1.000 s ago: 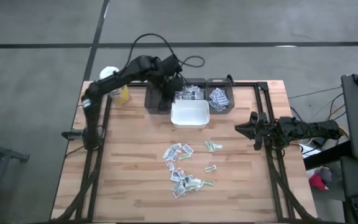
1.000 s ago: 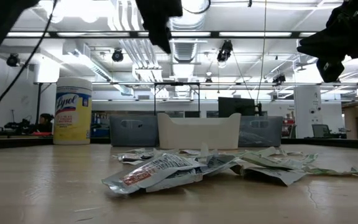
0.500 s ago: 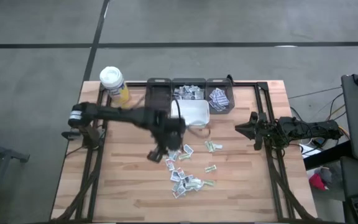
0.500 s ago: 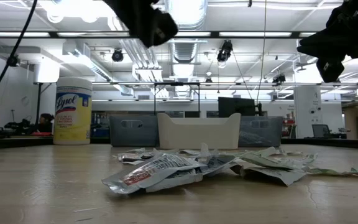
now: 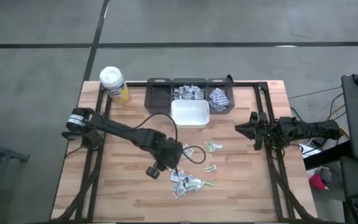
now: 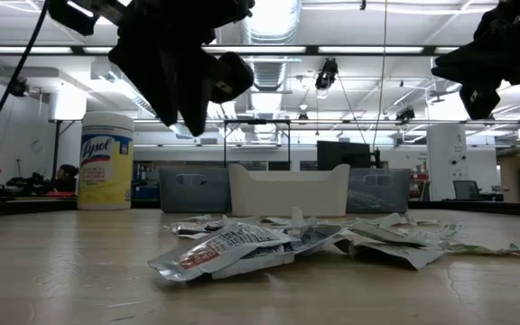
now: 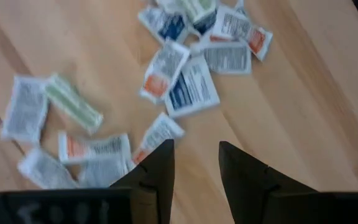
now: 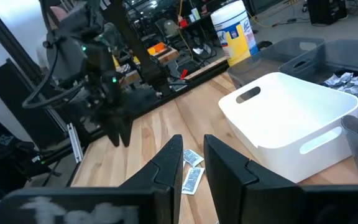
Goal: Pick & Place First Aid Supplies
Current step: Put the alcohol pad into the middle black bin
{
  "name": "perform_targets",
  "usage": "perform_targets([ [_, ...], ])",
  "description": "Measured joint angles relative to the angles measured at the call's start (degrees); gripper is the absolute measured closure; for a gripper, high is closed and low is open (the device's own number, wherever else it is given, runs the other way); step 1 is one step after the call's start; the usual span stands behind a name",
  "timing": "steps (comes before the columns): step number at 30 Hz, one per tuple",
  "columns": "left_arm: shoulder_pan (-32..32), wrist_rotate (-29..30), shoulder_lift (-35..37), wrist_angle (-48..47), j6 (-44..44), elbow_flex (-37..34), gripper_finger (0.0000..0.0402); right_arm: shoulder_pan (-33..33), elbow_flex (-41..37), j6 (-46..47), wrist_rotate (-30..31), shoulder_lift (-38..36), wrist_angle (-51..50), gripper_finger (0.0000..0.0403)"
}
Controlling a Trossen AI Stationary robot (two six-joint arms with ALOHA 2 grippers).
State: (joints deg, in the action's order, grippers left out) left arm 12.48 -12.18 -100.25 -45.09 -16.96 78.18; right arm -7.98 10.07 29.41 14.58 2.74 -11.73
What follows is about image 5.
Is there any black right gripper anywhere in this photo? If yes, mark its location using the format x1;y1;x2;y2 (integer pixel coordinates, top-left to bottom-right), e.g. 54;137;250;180
234;111;277;152

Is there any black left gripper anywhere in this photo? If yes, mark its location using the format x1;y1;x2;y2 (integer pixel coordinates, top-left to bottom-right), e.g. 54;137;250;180
146;138;183;180

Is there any white plastic bin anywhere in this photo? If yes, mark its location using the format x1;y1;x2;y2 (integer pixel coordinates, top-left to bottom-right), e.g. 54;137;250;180
170;99;211;129

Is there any translucent grey plastic bin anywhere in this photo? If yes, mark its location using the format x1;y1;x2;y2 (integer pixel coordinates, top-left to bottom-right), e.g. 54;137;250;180
206;77;236;115
171;77;208;102
145;77;173;115

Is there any white paper sheet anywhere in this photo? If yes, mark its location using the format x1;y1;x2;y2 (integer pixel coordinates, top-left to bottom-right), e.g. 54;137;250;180
301;144;322;159

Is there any black desk crossbar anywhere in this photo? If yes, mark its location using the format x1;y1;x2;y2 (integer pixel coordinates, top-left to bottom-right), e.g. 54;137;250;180
303;141;354;171

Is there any red cloth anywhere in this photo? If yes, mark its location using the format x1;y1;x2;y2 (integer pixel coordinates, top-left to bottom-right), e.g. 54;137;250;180
308;173;329;192

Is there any yellow Lysol wipes canister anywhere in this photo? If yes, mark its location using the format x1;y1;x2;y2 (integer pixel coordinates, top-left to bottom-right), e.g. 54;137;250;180
99;66;131;105

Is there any grey cloth lump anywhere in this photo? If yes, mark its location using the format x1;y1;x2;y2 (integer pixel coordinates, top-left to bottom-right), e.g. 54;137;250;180
319;167;334;185

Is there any dark grey metal stand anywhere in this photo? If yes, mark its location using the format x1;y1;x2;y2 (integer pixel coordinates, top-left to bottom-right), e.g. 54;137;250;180
0;124;30;224

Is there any thin black floor cable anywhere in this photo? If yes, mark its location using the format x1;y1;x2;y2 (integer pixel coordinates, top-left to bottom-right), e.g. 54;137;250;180
287;86;343;100

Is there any yellow cable bundle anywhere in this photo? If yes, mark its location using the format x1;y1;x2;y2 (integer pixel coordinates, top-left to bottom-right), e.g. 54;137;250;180
337;124;351;140

